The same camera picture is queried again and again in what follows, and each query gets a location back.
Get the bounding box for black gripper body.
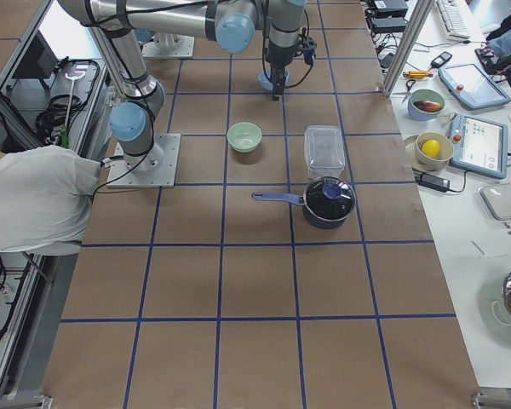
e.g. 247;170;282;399
267;42;298;68

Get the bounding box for green bowl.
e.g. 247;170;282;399
227;122;262;153

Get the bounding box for blue bowl with fruit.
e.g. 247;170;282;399
407;89;445;121

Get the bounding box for cream bowl with lemon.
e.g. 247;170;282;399
414;132;454;171

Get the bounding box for clear plastic lidded container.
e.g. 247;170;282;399
304;125;346;179

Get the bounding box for black scissors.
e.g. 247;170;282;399
403;78;416;101

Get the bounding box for blue saucepan with lid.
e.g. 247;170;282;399
251;176;356;230

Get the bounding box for white keyboard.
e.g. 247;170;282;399
434;0;470;41

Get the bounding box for teach pendant tablet far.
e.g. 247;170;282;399
438;63;511;110

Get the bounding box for teach pendant tablet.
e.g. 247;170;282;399
438;63;511;110
449;113;508;180

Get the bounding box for black power adapter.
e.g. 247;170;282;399
415;172;450;193

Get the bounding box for teach pendant tablet near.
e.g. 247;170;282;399
449;113;508;180

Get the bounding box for grey kitchen scale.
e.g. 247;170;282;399
479;183;511;221

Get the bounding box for person in white shirt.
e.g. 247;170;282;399
0;146;100;252

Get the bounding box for orange handled tool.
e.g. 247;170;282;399
402;70;433;80

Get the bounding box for aluminium frame post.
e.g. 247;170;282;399
381;0;434;97

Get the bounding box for green handled grabber tool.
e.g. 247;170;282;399
60;65;88;148

